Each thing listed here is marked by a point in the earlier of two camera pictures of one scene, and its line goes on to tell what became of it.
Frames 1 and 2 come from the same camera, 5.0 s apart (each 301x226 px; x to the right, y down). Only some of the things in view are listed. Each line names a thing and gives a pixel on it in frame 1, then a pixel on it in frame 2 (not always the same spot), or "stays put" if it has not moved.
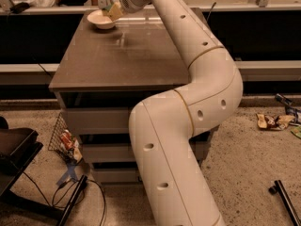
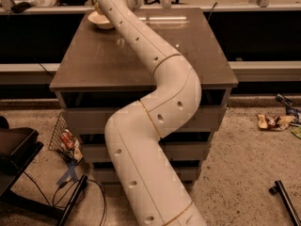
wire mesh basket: x=63 y=142 stays put
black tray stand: x=19 y=148 stays put
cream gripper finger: x=116 y=11 to x=98 y=8
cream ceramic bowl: x=100 y=20 stays put
